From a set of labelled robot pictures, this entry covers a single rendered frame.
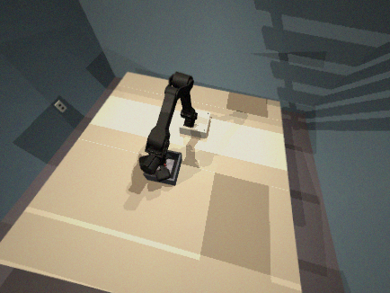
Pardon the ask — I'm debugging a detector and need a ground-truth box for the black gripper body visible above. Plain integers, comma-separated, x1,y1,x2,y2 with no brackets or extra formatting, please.
155,156,171,182

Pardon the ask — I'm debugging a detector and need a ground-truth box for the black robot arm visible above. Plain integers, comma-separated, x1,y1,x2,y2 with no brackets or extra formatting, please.
139,72,198,175

